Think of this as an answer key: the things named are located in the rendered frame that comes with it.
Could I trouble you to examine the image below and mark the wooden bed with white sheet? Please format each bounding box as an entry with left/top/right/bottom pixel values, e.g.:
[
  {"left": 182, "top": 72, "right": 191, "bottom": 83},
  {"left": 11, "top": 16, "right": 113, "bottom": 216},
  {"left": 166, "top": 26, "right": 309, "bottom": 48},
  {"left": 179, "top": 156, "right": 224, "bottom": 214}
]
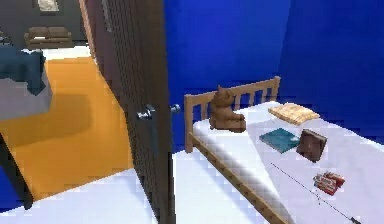
[{"left": 183, "top": 75, "right": 384, "bottom": 224}]

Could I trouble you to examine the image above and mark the grey bed with blue blanket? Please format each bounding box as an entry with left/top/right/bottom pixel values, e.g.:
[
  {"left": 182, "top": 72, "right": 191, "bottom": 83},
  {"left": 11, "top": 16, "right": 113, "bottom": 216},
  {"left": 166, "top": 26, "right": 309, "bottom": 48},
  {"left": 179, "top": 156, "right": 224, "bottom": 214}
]
[{"left": 0, "top": 44, "right": 54, "bottom": 122}]

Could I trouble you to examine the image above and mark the brown teddy bear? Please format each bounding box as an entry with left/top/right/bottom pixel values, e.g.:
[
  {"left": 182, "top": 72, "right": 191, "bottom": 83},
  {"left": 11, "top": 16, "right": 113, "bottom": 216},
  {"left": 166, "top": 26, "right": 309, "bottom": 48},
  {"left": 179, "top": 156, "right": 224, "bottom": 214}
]
[{"left": 208, "top": 85, "right": 247, "bottom": 134}]

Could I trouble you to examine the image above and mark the dark brown room door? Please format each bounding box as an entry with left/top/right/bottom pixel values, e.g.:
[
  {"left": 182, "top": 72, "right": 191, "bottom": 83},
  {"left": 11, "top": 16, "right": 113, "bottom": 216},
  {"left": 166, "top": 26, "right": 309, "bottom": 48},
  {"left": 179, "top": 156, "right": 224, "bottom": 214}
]
[{"left": 83, "top": 0, "right": 177, "bottom": 224}]

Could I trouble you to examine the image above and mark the teal book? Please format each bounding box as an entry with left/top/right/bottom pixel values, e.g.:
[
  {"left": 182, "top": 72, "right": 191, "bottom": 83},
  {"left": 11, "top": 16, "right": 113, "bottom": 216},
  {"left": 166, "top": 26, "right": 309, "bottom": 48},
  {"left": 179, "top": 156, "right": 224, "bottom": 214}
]
[{"left": 258, "top": 127, "right": 301, "bottom": 155}]

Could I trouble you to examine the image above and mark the yellow pillow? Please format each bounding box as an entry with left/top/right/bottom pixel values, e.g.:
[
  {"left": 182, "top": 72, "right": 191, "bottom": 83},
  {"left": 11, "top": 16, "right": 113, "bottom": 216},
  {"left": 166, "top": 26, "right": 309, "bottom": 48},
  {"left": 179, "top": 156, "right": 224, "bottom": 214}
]
[{"left": 267, "top": 102, "right": 322, "bottom": 126}]

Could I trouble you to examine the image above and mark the brown book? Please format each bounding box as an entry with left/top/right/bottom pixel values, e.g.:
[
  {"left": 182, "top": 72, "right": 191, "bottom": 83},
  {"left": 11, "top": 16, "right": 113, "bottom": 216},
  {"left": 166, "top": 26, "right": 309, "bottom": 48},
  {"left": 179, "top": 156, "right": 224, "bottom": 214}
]
[{"left": 295, "top": 128, "right": 328, "bottom": 164}]

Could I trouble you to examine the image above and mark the thin black rod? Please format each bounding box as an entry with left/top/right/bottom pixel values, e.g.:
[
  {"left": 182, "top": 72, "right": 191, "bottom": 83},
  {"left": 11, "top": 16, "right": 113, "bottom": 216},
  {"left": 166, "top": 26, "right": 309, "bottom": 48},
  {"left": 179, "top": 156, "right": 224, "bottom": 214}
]
[{"left": 270, "top": 162, "right": 363, "bottom": 224}]

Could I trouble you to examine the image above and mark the brown sofa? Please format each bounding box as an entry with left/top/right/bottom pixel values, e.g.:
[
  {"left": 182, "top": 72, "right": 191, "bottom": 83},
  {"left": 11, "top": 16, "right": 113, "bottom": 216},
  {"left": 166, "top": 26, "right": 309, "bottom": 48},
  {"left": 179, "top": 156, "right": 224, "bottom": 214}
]
[{"left": 23, "top": 26, "right": 74, "bottom": 50}]

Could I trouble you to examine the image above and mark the framed wall picture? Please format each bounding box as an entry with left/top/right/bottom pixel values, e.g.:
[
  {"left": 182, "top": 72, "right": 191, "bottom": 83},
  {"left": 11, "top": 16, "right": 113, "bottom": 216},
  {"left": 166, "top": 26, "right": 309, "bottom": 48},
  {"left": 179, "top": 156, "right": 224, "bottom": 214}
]
[{"left": 36, "top": 0, "right": 60, "bottom": 13}]

